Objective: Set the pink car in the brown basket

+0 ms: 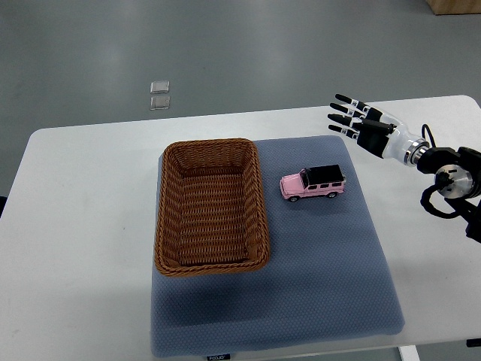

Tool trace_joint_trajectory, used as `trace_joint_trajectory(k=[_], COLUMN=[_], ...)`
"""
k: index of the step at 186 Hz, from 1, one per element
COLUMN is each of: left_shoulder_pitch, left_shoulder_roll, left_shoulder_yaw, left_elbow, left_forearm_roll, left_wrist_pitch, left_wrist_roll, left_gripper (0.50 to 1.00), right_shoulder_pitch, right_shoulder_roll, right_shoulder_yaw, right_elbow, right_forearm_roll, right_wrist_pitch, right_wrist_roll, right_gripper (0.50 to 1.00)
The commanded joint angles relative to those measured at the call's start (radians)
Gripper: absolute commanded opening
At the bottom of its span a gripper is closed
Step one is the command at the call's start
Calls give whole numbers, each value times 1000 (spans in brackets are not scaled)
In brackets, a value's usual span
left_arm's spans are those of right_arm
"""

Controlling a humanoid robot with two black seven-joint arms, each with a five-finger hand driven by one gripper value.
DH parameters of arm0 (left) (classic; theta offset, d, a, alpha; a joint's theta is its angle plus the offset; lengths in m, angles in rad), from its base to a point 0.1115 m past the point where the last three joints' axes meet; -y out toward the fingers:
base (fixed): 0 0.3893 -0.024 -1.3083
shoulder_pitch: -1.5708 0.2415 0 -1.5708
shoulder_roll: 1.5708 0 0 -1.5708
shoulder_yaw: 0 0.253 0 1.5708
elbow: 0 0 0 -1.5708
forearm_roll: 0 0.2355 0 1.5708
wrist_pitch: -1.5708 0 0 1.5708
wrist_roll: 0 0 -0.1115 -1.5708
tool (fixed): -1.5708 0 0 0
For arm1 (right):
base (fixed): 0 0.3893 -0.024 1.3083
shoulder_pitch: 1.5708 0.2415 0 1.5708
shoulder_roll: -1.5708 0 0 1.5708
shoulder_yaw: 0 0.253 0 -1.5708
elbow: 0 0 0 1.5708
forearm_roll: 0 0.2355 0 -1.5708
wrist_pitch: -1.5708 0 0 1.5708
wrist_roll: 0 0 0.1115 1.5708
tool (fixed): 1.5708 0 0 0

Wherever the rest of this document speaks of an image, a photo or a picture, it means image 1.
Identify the blue grey cushion mat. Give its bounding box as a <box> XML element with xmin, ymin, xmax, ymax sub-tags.
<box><xmin>151</xmin><ymin>135</ymin><xmax>404</xmax><ymax>358</ymax></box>

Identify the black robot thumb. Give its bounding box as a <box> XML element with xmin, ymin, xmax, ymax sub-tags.
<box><xmin>362</xmin><ymin>119</ymin><xmax>395</xmax><ymax>132</ymax></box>

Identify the upper floor metal plate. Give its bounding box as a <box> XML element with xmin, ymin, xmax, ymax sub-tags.
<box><xmin>150</xmin><ymin>80</ymin><xmax>170</xmax><ymax>94</ymax></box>

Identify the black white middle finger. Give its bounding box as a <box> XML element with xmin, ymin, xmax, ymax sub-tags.
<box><xmin>330</xmin><ymin>102</ymin><xmax>365</xmax><ymax>117</ymax></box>

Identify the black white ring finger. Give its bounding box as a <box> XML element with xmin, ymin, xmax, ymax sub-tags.
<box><xmin>328</xmin><ymin>114</ymin><xmax>362</xmax><ymax>128</ymax></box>

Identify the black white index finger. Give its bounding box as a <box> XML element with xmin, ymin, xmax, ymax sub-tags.
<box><xmin>335</xmin><ymin>93</ymin><xmax>369</xmax><ymax>111</ymax></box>

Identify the white table leg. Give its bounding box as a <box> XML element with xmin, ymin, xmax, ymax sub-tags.
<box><xmin>398</xmin><ymin>345</ymin><xmax>420</xmax><ymax>361</ymax></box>

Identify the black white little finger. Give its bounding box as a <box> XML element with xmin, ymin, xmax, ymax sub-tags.
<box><xmin>328</xmin><ymin>125</ymin><xmax>358</xmax><ymax>139</ymax></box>

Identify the wooden box corner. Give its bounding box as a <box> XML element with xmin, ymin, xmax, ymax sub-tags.
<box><xmin>426</xmin><ymin>0</ymin><xmax>481</xmax><ymax>15</ymax></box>

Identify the pink toy car black roof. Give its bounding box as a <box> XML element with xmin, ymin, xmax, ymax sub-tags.
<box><xmin>280</xmin><ymin>165</ymin><xmax>346</xmax><ymax>202</ymax></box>

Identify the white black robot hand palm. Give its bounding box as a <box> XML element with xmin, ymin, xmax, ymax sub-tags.
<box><xmin>356</xmin><ymin>107</ymin><xmax>428</xmax><ymax>165</ymax></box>

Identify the brown wicker basket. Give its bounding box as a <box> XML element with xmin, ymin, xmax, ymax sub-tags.
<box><xmin>154</xmin><ymin>138</ymin><xmax>271</xmax><ymax>277</ymax></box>

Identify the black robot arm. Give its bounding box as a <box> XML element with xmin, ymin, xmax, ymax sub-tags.
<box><xmin>328</xmin><ymin>94</ymin><xmax>480</xmax><ymax>242</ymax></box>

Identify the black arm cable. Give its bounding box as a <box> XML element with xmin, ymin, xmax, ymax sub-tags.
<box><xmin>419</xmin><ymin>123</ymin><xmax>458</xmax><ymax>219</ymax></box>

